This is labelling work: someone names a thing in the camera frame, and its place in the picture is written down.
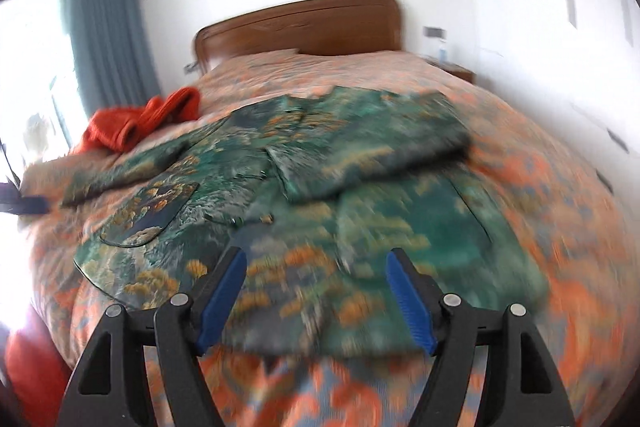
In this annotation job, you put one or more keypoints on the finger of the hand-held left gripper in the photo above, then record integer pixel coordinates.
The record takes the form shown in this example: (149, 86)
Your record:
(32, 203)

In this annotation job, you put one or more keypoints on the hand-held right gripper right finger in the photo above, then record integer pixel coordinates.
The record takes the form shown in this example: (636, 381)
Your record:
(407, 302)

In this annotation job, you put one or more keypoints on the white wardrobe doors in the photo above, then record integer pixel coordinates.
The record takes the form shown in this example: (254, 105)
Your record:
(525, 7)

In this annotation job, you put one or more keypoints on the person's red clothing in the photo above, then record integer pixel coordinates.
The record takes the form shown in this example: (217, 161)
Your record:
(35, 367)

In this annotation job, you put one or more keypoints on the bright window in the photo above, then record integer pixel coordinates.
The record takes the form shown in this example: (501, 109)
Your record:
(30, 57)

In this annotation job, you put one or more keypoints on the small clear bottle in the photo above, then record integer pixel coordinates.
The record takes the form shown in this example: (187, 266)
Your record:
(442, 52)

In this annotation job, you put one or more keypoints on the grey wall switch panel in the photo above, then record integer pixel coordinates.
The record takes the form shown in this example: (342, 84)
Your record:
(433, 32)

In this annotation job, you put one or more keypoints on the orange floral bedspread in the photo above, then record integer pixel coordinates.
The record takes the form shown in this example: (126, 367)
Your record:
(525, 187)

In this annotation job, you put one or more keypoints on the wooden nightstand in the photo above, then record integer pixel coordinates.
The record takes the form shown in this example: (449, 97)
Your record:
(457, 71)

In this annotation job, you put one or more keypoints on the orange knitted sweater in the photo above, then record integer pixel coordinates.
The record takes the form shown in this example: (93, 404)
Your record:
(115, 127)

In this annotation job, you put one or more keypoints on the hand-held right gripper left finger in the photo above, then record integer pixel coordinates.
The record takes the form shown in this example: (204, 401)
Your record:
(220, 302)

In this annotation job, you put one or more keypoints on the green landscape print pillow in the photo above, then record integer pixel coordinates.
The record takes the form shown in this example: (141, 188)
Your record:
(300, 167)

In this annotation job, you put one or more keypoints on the wooden headboard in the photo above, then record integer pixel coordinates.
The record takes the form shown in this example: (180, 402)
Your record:
(300, 27)

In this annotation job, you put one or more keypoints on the blue-grey curtain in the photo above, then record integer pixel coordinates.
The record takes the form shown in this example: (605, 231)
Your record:
(100, 32)

